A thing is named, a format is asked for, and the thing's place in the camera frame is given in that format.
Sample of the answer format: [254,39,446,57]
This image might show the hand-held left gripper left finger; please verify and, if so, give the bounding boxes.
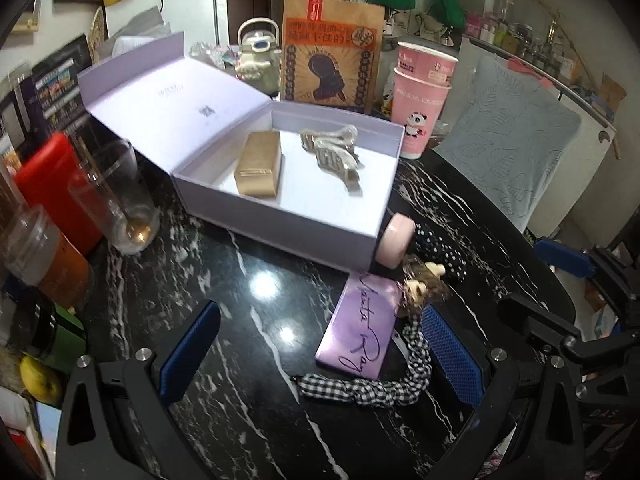
[55,300,222,480]

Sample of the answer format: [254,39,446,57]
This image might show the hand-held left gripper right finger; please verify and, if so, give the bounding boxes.
[420,305,586,480]

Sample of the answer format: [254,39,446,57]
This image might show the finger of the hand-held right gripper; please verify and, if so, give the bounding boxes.
[499,293,640,376]
[533,238,640,306]

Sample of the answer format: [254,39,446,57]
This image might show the clear hair clip bear charm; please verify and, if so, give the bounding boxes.
[400,255,448,318]

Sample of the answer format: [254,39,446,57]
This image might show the purple box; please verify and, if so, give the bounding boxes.
[315,270,403,380]

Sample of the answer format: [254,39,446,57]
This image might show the black white gingham scrunchie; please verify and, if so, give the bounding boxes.
[292,317,441,411]

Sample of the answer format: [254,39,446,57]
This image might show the lavender gift box with lid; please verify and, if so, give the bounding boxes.
[77,31,406,273]

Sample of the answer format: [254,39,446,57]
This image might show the black polka dot scrunchie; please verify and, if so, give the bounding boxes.
[412,220,468,281]

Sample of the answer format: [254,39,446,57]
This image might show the white chair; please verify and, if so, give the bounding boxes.
[455,35,618,241]

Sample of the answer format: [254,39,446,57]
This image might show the pink round jar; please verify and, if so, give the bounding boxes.
[377,212,416,267]

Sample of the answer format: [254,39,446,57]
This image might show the gray leaf pattern cushion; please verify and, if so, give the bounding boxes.
[432,55,583,233]

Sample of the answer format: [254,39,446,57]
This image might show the green can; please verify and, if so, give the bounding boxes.
[15,300,86,371]

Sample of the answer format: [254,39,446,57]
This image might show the yellow green fruit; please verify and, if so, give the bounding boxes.
[20,355,64,406]

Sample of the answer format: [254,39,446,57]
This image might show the clear glass cup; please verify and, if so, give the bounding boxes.
[67,139,161,256]

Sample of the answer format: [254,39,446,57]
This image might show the plastic bottle orange contents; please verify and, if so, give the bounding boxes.
[2,205,96,311]

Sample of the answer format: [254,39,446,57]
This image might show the gold rectangular box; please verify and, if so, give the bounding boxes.
[234,131,284,198]

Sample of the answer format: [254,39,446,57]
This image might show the pink paper cup panda print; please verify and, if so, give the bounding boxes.
[391,67,452,160]

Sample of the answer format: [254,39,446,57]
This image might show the red plastic container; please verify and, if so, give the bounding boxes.
[14,132,108,256]

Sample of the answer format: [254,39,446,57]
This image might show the row of bottles on counter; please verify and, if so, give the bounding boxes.
[465,5,601,91]

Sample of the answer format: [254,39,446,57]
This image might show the beige hair claw clip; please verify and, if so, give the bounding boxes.
[300,124,365,195]

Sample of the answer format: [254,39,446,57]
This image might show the pink paper cup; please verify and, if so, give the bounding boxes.
[395,41,460,86]

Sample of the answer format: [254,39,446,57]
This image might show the cream kettle shaped bottle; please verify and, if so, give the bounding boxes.
[235,17,282,95]

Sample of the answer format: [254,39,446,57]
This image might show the clear plastic wrap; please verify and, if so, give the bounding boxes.
[190,40,236,68]

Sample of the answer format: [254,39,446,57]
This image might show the brown printed paper bag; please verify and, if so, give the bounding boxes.
[280,0,387,116]

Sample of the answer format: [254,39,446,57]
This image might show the gray crumpled paper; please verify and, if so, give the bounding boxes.
[107,7,176,55]

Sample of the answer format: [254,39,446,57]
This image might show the round woven mat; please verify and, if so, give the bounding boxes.
[90,7,108,53]

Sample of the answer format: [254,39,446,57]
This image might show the white refrigerator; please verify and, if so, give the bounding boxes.
[102,0,230,56]

